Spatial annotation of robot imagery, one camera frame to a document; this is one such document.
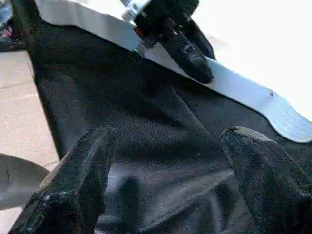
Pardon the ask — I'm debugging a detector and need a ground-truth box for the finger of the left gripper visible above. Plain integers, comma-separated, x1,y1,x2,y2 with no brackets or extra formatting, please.
161,28,216,85
185,19,218,62

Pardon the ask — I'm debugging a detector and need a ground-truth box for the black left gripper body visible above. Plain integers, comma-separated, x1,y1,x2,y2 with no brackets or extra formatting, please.
133,0,201,45

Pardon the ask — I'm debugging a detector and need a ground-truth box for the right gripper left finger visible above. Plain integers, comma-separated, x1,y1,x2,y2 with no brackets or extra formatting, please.
7,125,118,234

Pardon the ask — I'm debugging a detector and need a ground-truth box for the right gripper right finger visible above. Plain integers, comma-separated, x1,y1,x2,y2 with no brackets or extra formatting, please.
219,126,312,234

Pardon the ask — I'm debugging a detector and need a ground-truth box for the white plastic table top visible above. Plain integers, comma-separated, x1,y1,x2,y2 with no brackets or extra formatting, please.
33,0,312,144

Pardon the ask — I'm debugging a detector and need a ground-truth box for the black work mat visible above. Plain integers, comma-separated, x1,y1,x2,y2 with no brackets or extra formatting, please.
10,0,312,234

